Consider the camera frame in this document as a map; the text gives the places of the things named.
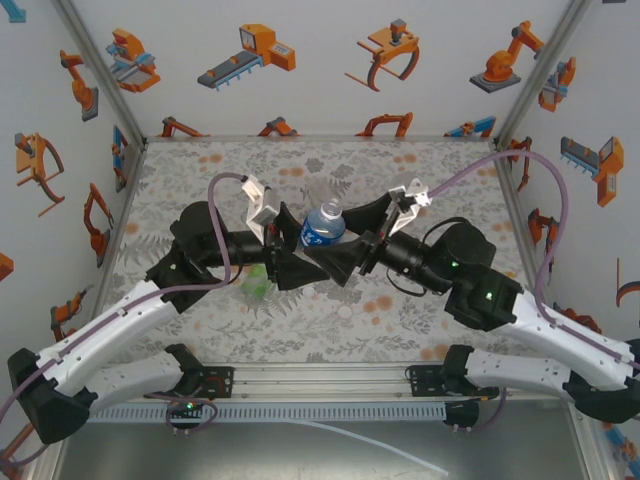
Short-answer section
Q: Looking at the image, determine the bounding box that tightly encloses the blue label plastic bottle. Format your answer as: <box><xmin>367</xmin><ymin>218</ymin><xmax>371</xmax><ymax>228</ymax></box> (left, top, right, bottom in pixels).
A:
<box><xmin>298</xmin><ymin>196</ymin><xmax>347</xmax><ymax>250</ymax></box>

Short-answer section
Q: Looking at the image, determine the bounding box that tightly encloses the green tinted plastic bottle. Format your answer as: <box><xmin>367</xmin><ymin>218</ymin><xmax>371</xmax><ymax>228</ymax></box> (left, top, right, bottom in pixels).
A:
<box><xmin>239</xmin><ymin>264</ymin><xmax>274</xmax><ymax>301</ymax></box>

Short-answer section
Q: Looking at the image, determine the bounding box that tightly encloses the floral table cover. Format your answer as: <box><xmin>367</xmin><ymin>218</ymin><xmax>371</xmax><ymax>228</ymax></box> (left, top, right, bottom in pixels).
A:
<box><xmin>97</xmin><ymin>139</ymin><xmax>556</xmax><ymax>364</ymax></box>

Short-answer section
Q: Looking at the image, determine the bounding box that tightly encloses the black control box green light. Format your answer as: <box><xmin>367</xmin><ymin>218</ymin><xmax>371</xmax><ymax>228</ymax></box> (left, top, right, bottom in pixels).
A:
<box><xmin>166</xmin><ymin>397</ymin><xmax>214</xmax><ymax>434</ymax></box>

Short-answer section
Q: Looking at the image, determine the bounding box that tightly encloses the aluminium frame bar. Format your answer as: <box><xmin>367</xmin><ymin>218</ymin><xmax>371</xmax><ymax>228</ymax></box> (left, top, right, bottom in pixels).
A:
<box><xmin>492</xmin><ymin>139</ymin><xmax>546</xmax><ymax>301</ymax></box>
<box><xmin>79</xmin><ymin>139</ymin><xmax>150</xmax><ymax>354</ymax></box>
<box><xmin>144</xmin><ymin>133</ymin><xmax>501</xmax><ymax>144</ymax></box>

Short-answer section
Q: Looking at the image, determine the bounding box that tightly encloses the aluminium mounting rail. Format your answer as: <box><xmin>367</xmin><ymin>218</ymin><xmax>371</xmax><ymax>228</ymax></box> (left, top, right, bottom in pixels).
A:
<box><xmin>99</xmin><ymin>362</ymin><xmax>571</xmax><ymax>404</ymax></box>

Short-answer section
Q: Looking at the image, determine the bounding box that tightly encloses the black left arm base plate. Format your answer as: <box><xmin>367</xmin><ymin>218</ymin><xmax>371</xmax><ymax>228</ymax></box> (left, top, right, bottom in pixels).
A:
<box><xmin>197</xmin><ymin>366</ymin><xmax>236</xmax><ymax>400</ymax></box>

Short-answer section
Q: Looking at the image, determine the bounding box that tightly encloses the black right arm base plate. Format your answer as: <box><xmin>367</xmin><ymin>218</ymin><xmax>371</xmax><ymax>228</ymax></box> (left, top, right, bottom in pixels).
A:
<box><xmin>405</xmin><ymin>364</ymin><xmax>449</xmax><ymax>399</ymax></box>

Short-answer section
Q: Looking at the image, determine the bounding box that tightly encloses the white slotted cable duct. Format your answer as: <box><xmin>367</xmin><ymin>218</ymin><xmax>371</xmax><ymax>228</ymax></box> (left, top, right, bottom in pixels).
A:
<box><xmin>82</xmin><ymin>403</ymin><xmax>448</xmax><ymax>424</ymax></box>

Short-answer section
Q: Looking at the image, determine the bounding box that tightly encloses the aluminium frame post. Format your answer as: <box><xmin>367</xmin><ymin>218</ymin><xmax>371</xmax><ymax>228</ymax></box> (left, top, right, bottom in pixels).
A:
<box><xmin>52</xmin><ymin>0</ymin><xmax>149</xmax><ymax>146</ymax></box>
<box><xmin>492</xmin><ymin>0</ymin><xmax>594</xmax><ymax>151</ymax></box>

